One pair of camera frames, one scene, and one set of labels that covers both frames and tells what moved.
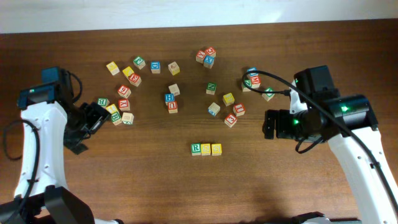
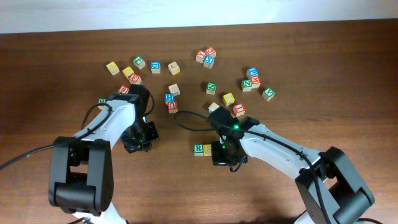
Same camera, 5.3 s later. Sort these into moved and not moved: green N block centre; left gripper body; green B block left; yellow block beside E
Moved: left gripper body
Not moved: yellow block beside E; green B block left; green N block centre
